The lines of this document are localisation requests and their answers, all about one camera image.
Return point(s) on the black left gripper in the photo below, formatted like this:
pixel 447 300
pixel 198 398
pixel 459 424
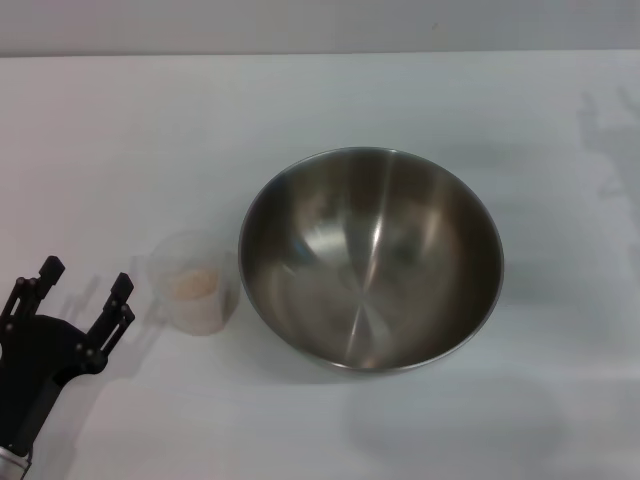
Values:
pixel 40 350

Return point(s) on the clear plastic measuring cup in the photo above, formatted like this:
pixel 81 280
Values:
pixel 160 265

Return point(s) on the white rice grains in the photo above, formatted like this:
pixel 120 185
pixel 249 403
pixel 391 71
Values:
pixel 192 287

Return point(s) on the stainless steel mixing bowl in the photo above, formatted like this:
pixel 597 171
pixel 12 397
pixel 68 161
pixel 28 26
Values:
pixel 370 250

